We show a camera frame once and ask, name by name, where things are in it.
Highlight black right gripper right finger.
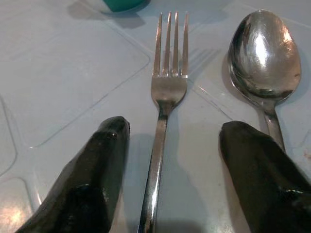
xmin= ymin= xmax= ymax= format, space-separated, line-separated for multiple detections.
xmin=219 ymin=121 xmax=311 ymax=233

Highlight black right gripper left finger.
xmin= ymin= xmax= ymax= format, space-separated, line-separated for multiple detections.
xmin=15 ymin=116 xmax=132 ymax=233

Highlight silver metal fork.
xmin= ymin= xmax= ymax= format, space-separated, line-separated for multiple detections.
xmin=139 ymin=11 xmax=190 ymax=233

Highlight silver metal spoon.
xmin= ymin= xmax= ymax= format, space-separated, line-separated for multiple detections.
xmin=228 ymin=9 xmax=302 ymax=152

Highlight teal and white cup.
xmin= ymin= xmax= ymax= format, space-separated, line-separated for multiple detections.
xmin=98 ymin=0 xmax=153 ymax=14

